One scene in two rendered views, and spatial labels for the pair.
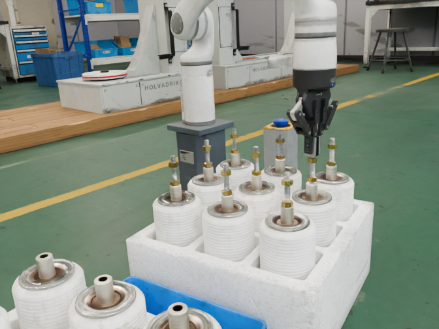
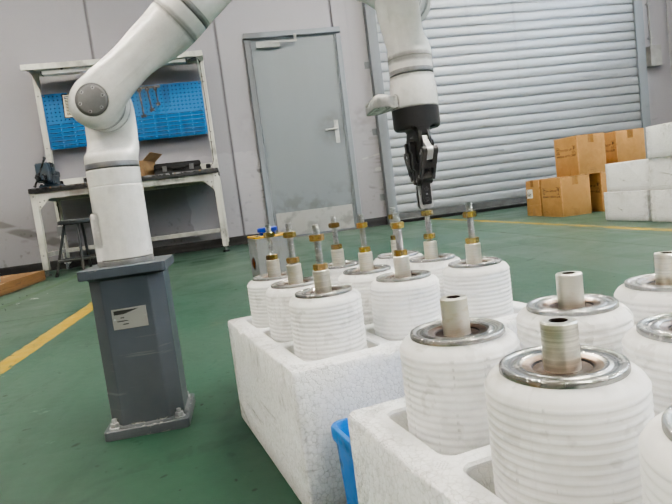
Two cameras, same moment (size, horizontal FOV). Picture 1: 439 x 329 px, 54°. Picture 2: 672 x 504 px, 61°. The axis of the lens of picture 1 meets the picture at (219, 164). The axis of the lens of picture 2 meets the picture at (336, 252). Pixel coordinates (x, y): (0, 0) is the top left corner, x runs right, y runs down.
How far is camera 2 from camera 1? 0.77 m
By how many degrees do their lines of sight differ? 54
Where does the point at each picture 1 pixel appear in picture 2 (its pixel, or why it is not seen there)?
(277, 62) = (389, 100)
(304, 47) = (420, 80)
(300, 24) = (412, 56)
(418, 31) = not seen: hidden behind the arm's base
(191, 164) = (141, 328)
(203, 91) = (141, 205)
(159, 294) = not seen: hidden behind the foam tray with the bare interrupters
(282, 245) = (502, 278)
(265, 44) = not seen: outside the picture
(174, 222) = (354, 316)
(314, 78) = (434, 112)
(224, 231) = (433, 292)
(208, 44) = (131, 138)
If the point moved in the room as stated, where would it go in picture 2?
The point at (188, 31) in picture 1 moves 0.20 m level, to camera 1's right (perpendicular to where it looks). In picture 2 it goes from (117, 111) to (206, 116)
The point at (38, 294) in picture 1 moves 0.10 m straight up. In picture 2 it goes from (511, 337) to (498, 208)
